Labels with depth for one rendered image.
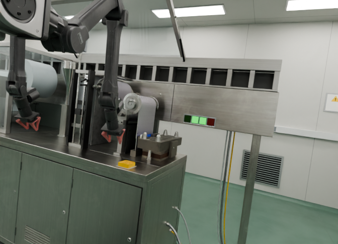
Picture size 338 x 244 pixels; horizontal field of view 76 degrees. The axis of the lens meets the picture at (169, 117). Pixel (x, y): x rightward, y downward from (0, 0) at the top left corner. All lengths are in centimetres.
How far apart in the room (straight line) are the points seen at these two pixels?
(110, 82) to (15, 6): 53
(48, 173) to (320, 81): 371
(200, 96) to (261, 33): 266
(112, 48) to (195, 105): 85
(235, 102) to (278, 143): 242
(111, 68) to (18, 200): 129
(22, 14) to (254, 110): 136
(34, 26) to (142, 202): 94
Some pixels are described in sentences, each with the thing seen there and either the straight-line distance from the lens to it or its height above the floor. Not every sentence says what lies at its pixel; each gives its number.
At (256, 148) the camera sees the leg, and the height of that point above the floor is 103.
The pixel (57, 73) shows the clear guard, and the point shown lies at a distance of 231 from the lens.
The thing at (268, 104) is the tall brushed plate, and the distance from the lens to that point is 159.
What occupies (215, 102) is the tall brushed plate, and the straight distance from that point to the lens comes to 162.
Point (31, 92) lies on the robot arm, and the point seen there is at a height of 125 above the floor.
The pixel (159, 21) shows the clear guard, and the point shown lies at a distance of 167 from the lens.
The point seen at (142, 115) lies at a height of 118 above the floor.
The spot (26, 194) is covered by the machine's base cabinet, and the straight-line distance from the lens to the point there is 189.
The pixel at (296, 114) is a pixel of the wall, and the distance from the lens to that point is 395.
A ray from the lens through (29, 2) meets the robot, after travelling 62.
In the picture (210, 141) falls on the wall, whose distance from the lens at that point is 404.
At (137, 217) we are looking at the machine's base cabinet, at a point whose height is 65.
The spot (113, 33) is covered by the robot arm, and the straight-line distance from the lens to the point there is 104.
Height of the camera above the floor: 127
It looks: 3 degrees down
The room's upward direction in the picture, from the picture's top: 7 degrees clockwise
